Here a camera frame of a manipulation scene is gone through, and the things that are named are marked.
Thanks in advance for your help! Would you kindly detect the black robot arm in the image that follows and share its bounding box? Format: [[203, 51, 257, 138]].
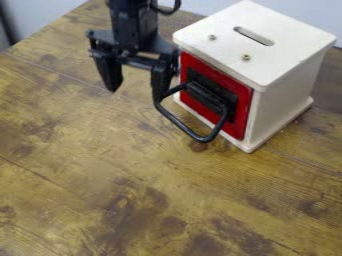
[[86, 0, 182, 104]]

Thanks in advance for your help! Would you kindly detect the white wooden cabinet box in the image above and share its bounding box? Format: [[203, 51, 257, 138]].
[[173, 0, 336, 153]]

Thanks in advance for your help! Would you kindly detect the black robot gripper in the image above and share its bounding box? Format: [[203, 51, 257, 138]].
[[86, 8, 179, 102]]

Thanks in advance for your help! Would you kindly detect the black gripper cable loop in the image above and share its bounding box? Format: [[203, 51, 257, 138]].
[[148, 0, 183, 16]]

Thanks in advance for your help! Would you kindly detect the red wooden drawer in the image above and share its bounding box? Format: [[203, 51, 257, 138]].
[[154, 52, 254, 143]]

